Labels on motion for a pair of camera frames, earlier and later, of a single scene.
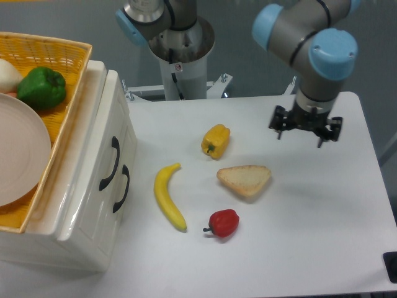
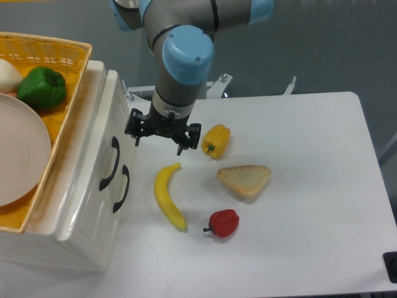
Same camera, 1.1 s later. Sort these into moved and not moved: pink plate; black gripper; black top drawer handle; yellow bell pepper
Moved: black gripper
Not moved: yellow bell pepper; pink plate; black top drawer handle
